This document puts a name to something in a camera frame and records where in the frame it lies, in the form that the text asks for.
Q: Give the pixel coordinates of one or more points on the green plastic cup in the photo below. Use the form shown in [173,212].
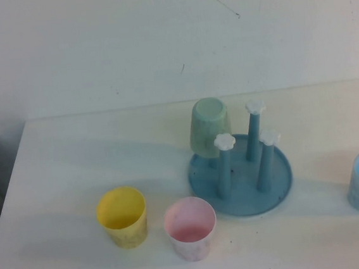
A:
[207,128]

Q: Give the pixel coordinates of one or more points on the pink plastic cup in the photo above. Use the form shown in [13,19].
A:
[193,247]

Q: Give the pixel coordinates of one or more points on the yellow plastic cup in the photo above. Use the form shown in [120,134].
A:
[125,232]

